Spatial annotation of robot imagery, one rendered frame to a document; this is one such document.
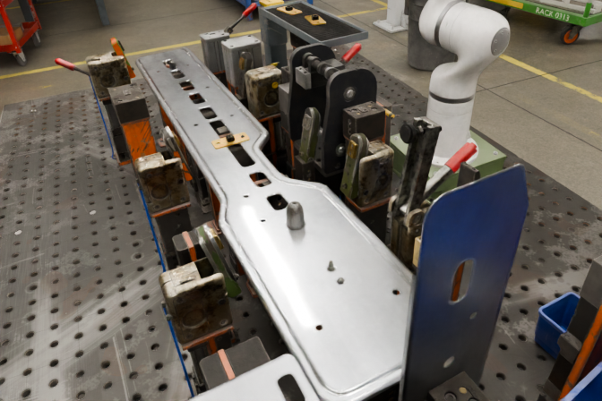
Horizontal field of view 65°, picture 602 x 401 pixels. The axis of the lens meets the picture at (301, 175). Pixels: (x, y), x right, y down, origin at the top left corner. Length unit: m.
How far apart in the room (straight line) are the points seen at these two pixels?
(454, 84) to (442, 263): 0.92
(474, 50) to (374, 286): 0.67
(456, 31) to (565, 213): 0.58
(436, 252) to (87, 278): 1.04
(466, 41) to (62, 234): 1.17
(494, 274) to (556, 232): 0.93
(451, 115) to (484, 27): 0.26
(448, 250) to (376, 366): 0.29
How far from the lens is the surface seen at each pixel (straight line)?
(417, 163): 0.74
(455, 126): 1.36
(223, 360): 0.70
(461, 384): 0.57
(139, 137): 1.39
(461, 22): 1.23
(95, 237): 1.43
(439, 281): 0.42
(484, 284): 0.48
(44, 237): 1.50
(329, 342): 0.68
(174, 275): 0.74
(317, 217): 0.86
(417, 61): 4.09
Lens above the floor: 1.55
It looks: 34 degrees down
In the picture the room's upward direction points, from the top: 4 degrees counter-clockwise
